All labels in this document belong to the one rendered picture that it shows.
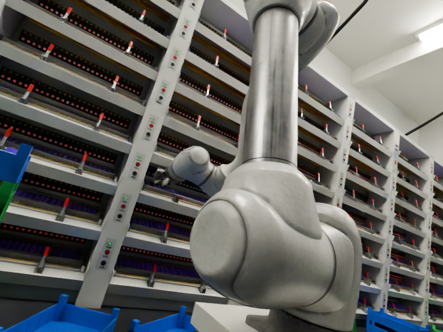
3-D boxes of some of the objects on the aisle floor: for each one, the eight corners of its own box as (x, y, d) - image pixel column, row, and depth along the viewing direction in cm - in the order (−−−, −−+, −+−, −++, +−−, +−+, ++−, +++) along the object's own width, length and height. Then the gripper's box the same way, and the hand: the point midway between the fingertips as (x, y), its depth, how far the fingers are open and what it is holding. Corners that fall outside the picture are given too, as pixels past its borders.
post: (326, 325, 162) (355, 97, 203) (316, 325, 157) (349, 91, 199) (302, 313, 179) (333, 105, 220) (293, 311, 175) (327, 100, 216)
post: (100, 308, 100) (209, -15, 141) (74, 306, 95) (194, -26, 137) (97, 292, 117) (194, 8, 159) (74, 289, 113) (181, -1, 154)
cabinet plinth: (321, 323, 165) (322, 314, 166) (-207, 280, 68) (-195, 261, 69) (302, 313, 179) (303, 305, 180) (-158, 265, 82) (-149, 249, 83)
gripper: (196, 168, 108) (175, 180, 128) (161, 155, 101) (145, 170, 121) (192, 184, 105) (172, 193, 125) (156, 172, 98) (140, 184, 118)
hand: (161, 180), depth 120 cm, fingers open, 3 cm apart
